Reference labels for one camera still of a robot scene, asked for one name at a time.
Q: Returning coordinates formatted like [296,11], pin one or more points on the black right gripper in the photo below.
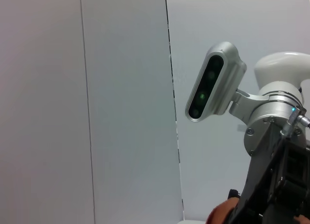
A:
[264,173]

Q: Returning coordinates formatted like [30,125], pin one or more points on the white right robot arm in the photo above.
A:
[278,69]

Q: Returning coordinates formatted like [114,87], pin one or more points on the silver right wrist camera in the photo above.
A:
[213,83]

